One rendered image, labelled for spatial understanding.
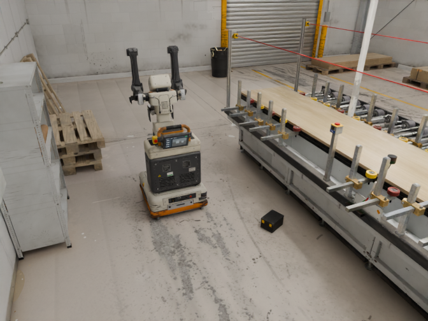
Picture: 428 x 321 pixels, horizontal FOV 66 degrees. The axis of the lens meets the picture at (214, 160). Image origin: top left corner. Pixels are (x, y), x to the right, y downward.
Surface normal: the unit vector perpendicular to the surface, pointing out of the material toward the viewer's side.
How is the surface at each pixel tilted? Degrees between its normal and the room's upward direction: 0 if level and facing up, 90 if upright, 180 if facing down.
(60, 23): 90
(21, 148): 90
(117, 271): 0
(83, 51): 90
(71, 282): 0
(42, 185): 90
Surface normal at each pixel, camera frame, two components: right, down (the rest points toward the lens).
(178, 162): 0.38, 0.43
